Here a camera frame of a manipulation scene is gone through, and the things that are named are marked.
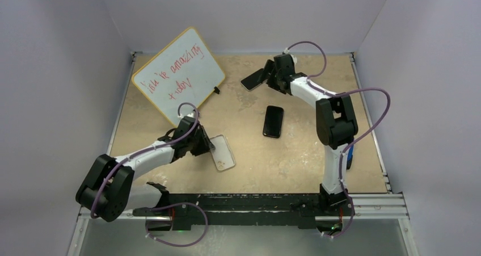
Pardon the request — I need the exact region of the black phone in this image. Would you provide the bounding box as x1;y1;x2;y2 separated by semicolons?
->
240;68;264;91

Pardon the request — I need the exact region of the white phone case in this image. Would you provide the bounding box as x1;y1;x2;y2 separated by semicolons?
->
210;135;236;171

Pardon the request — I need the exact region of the black phone case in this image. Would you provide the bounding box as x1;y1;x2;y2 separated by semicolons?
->
263;106;284;139

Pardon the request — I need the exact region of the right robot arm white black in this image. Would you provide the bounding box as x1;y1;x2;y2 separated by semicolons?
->
260;54;358;215

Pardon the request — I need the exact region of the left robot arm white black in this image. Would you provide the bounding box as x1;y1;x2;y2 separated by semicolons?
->
75;116;216;222

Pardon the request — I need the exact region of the blue marker pen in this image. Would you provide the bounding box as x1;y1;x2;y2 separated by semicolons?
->
347;146;354;170

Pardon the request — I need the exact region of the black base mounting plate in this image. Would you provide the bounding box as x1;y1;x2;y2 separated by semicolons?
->
133;193;354;232

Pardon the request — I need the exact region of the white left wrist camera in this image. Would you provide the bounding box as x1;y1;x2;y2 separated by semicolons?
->
178;111;196;119

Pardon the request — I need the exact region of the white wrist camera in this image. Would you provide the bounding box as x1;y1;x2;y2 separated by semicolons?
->
178;111;196;119
282;47;298;65

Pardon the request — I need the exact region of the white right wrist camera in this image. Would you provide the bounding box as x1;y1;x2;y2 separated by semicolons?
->
282;47;298;65

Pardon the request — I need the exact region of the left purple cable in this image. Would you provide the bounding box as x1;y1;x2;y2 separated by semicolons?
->
90;102;210;248

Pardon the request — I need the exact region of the purple cable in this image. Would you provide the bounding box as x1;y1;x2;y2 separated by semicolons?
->
90;102;210;248
284;41;391;239

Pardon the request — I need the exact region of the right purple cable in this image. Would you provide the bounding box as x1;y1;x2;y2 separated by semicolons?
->
284;41;391;239

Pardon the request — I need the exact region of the white board yellow frame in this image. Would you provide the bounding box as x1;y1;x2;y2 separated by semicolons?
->
131;27;226;126

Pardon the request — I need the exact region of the aluminium frame rail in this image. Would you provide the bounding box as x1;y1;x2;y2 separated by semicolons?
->
78;193;410;221

